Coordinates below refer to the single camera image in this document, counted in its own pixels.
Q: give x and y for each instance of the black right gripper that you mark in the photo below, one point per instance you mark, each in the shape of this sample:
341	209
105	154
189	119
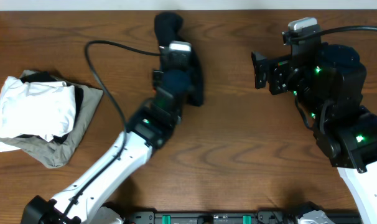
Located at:
276	74

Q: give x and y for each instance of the dark teal athletic pants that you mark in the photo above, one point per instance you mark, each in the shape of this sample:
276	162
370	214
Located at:
167	26

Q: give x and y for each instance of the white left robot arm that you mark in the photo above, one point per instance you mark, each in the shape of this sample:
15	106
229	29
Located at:
146	132

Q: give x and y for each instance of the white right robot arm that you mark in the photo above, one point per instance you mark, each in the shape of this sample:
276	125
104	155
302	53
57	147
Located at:
327	81

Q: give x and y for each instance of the white folded garment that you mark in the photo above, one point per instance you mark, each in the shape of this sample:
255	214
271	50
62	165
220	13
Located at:
43	109

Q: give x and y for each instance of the beige folded garment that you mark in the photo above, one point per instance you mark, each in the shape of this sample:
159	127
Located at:
52	154

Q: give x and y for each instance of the black folded garment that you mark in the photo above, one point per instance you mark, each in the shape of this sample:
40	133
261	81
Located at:
46	77

